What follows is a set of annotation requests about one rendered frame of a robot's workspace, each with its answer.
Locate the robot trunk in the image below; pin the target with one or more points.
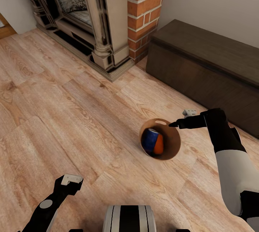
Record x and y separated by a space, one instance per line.
129 218

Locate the wood fireplace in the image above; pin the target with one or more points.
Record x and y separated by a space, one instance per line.
96 31

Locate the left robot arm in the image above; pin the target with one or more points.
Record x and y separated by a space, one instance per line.
46 212

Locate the trash can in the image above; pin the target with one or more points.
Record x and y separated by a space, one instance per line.
171 139

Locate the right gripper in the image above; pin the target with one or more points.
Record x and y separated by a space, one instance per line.
186 123

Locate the cabinet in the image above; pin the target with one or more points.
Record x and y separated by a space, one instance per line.
214 70

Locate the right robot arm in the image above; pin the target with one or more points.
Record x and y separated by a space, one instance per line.
238 176

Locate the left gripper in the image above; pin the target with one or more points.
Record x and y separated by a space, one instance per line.
69 189

